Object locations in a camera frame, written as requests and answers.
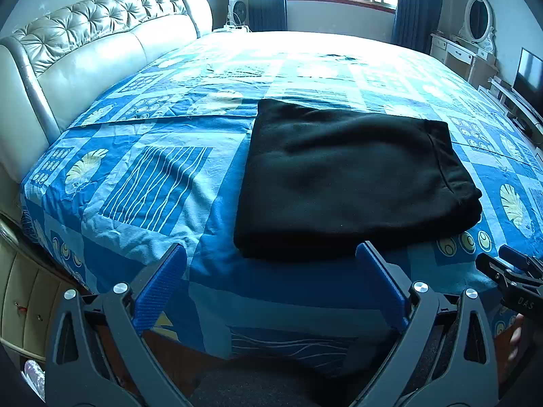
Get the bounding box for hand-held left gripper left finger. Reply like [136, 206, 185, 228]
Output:
[44, 243, 193, 407]

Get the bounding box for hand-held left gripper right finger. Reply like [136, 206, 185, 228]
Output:
[355, 241, 499, 407]

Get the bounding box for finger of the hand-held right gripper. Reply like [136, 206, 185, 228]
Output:
[498, 245, 543, 280]
[475, 253, 543, 293]

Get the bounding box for black pants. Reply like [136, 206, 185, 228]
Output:
[233, 98, 483, 261]

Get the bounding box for person's right hand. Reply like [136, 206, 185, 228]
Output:
[507, 314, 527, 363]

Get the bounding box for blue patterned bed sheet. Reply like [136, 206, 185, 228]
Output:
[19, 31, 543, 376]

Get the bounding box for beige nightstand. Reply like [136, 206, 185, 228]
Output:
[0, 216, 92, 365]

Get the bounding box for white television stand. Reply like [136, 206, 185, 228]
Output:
[479, 76, 543, 153]

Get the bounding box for white shoe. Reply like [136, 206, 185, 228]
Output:
[23, 360, 46, 401]

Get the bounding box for black television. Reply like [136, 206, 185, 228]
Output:
[512, 48, 543, 113]

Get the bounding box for white dressing table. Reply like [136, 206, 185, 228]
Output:
[430, 33, 499, 90]

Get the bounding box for beige leather headboard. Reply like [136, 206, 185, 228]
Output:
[0, 0, 213, 179]

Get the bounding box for white oval vanity mirror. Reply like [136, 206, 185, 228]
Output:
[458, 0, 497, 56]

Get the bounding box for white fan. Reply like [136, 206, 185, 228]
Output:
[227, 0, 247, 30]

